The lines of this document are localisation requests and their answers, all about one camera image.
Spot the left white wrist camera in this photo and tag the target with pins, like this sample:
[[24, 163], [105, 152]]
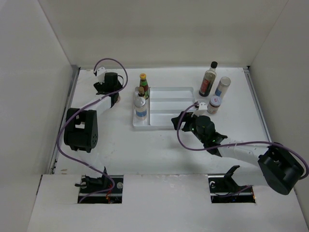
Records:
[[100, 74]]

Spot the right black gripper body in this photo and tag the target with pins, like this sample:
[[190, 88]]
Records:
[[190, 125]]

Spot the red sauce bottle yellow cap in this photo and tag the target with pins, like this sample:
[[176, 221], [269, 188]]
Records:
[[144, 84]]

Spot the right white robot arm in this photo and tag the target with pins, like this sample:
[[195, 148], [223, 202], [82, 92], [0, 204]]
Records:
[[277, 166]]

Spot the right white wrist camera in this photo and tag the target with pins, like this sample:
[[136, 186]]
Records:
[[201, 109]]

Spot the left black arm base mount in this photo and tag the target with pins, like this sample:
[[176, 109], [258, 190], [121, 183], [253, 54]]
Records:
[[99, 190]]

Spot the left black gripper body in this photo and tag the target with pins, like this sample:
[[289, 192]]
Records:
[[100, 87]]

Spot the small dark bottle gold cap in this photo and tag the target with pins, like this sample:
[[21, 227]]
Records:
[[141, 92]]

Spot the white powder shaker blue label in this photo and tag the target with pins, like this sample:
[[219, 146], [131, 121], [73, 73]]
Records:
[[222, 87]]

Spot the brown spice jar white lid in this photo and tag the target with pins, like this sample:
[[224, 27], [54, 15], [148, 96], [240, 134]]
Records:
[[214, 104]]

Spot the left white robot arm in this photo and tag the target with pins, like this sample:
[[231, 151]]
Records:
[[81, 133]]

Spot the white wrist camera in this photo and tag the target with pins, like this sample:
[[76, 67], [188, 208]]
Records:
[[100, 74], [201, 109]]

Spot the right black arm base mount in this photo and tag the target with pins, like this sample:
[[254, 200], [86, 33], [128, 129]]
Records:
[[223, 189]]

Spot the tall dark soy sauce bottle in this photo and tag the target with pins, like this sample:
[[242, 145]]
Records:
[[208, 80]]

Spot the white powder shaker silver lid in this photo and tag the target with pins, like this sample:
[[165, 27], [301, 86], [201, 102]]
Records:
[[140, 108]]

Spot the white divided organizer tray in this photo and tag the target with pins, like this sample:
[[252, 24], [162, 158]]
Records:
[[163, 104]]

